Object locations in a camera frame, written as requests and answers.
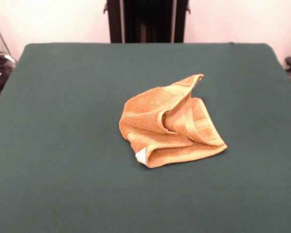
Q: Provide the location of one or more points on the orange terry towel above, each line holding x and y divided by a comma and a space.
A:
140, 114

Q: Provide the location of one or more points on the dark green table cloth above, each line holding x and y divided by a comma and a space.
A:
63, 121

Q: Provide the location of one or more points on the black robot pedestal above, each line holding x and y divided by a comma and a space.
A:
148, 19

